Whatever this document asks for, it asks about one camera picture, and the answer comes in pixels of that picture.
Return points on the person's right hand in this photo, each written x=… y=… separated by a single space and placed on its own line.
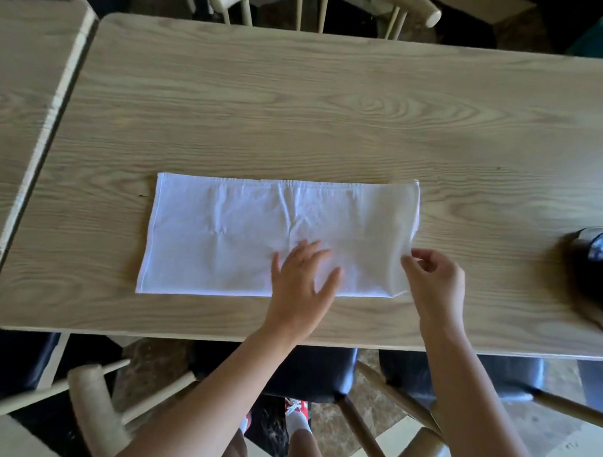
x=440 y=290

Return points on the person's left hand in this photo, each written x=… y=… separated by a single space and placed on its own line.
x=299 y=290

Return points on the white cloth napkin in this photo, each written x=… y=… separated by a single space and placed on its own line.
x=217 y=233

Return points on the black saucer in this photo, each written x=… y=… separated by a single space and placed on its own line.
x=588 y=290

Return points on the person's left forearm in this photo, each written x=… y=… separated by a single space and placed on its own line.
x=201 y=405

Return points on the person's right forearm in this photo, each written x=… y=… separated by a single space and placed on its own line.
x=472 y=414

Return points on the person's right red shoe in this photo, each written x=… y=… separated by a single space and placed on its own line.
x=297 y=406

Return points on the person's red shoe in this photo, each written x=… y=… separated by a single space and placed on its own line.
x=248 y=424
x=297 y=406

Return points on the person's right white sock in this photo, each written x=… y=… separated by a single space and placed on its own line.
x=298 y=420

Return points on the person's left red shoe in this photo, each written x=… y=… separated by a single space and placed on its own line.
x=248 y=424

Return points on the person's right leg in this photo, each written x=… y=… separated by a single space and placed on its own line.
x=303 y=450

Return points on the person's leg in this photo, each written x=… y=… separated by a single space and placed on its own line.
x=303 y=450
x=239 y=453

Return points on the person's left leg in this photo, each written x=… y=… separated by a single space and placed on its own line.
x=239 y=453

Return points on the light wooden table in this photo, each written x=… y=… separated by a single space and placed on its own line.
x=335 y=113
x=19 y=102

